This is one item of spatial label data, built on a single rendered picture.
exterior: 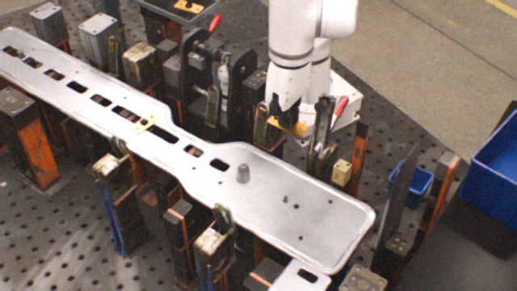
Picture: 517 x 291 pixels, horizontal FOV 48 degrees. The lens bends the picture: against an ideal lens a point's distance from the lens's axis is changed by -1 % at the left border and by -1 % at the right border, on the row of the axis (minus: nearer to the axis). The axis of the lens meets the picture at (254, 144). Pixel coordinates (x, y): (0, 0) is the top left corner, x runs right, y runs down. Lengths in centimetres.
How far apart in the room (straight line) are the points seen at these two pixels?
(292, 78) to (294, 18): 13
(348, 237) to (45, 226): 93
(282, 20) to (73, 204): 107
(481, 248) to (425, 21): 271
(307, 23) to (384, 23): 285
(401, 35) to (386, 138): 182
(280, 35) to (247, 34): 141
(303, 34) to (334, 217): 52
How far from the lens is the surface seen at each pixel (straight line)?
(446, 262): 133
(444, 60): 363
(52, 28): 206
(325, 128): 139
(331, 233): 136
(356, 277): 123
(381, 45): 366
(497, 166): 155
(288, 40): 104
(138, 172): 182
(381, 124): 207
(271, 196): 142
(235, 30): 248
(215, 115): 159
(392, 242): 127
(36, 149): 183
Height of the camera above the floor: 209
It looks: 45 degrees down
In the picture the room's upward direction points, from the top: 1 degrees counter-clockwise
